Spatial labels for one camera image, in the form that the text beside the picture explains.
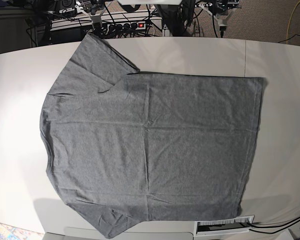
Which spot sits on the black power strip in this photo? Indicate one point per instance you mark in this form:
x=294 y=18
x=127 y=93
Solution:
x=108 y=28

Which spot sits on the grey T-shirt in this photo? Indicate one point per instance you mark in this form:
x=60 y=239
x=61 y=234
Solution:
x=126 y=146

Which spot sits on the white cable grommet tray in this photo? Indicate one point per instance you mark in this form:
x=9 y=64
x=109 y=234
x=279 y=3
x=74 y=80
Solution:
x=230 y=226

